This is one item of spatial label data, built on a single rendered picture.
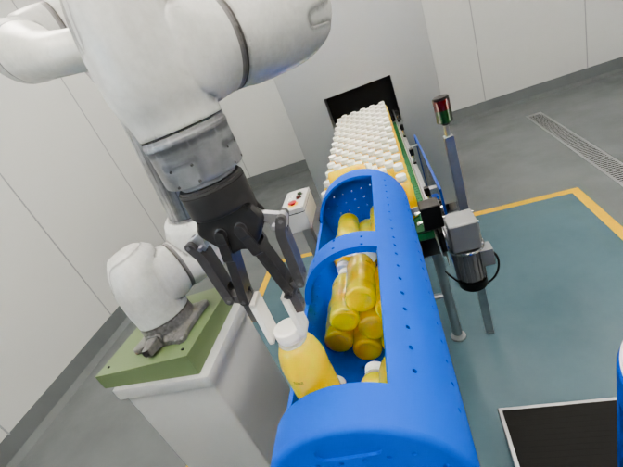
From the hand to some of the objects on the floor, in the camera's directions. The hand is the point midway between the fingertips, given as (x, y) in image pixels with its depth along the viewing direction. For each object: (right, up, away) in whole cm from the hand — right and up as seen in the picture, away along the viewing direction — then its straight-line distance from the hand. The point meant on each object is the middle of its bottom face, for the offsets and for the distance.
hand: (280, 315), depth 50 cm
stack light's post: (+98, -41, +151) cm, 185 cm away
